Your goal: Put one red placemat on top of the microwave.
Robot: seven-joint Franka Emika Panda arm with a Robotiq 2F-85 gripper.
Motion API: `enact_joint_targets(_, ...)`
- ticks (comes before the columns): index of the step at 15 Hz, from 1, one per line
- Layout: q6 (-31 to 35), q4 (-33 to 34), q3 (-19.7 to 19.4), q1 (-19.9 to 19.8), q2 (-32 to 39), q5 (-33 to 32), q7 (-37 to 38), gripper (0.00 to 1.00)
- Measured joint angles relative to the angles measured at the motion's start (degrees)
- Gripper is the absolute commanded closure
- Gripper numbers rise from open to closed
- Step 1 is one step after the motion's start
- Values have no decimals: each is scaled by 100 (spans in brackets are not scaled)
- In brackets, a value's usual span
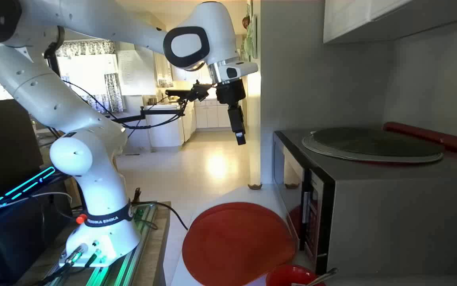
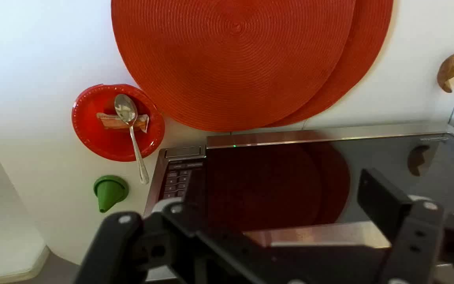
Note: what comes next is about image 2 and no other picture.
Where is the green silicone cup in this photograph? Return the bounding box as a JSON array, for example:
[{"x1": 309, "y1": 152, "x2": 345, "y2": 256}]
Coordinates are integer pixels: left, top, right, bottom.
[{"x1": 93, "y1": 174, "x2": 129, "y2": 212}]

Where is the brown food piece in bowl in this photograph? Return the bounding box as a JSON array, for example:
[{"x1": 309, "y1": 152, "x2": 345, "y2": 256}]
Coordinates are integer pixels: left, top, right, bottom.
[{"x1": 96, "y1": 111, "x2": 150, "y2": 132}]

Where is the red round placemat top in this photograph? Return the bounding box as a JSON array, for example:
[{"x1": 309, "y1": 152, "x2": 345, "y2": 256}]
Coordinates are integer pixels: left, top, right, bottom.
[{"x1": 110, "y1": 0, "x2": 356, "y2": 130}]

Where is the red round placemat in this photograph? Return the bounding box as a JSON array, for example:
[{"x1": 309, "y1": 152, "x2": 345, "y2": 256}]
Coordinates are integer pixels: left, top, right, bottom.
[
  {"x1": 110, "y1": 0, "x2": 356, "y2": 130},
  {"x1": 276, "y1": 0, "x2": 394, "y2": 125}
]

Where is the silver metal spoon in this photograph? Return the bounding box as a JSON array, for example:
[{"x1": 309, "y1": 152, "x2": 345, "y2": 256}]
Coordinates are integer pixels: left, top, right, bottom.
[{"x1": 114, "y1": 92, "x2": 150, "y2": 182}]

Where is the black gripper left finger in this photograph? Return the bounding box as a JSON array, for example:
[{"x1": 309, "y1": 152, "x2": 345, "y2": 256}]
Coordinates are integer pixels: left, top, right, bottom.
[{"x1": 74, "y1": 200, "x2": 207, "y2": 284}]

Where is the brown wooden crescent piece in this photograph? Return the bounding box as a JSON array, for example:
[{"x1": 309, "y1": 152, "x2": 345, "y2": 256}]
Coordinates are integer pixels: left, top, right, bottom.
[{"x1": 437, "y1": 53, "x2": 454, "y2": 92}]

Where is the stainless steel microwave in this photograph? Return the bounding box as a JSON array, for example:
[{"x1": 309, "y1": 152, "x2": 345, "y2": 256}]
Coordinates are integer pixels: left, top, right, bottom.
[{"x1": 145, "y1": 124, "x2": 454, "y2": 247}]

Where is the red plastic bowl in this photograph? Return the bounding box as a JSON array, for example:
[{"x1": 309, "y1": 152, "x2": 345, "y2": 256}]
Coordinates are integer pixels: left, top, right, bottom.
[{"x1": 71, "y1": 83, "x2": 166, "y2": 162}]

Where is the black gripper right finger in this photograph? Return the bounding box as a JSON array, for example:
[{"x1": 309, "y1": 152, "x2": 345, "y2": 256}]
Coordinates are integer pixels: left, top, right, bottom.
[{"x1": 356, "y1": 168, "x2": 445, "y2": 284}]

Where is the red round placemat bottom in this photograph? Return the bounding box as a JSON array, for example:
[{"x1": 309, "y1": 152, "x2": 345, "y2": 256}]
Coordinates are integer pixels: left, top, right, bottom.
[{"x1": 276, "y1": 0, "x2": 394, "y2": 125}]

